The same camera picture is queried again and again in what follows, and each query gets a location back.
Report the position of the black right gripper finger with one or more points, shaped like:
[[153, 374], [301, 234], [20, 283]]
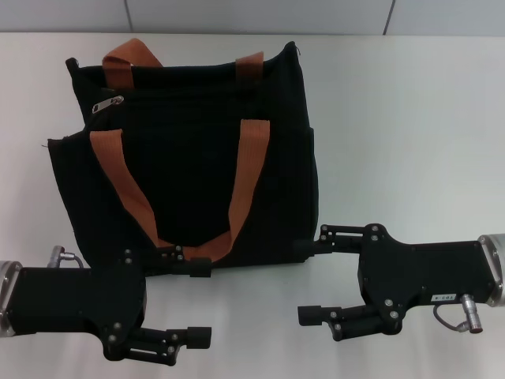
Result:
[[355, 321], [339, 237]]

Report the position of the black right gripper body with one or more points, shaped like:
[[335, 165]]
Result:
[[426, 276]]

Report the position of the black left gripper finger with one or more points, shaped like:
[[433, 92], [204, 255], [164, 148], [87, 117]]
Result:
[[199, 267], [199, 337]]

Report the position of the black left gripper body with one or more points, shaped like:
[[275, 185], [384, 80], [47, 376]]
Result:
[[71, 300]]

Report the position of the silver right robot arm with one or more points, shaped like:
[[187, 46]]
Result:
[[495, 268]]

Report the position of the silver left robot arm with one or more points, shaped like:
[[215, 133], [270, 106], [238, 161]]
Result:
[[8, 300]]

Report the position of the silver zipper pull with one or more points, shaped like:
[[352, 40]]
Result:
[[106, 105]]

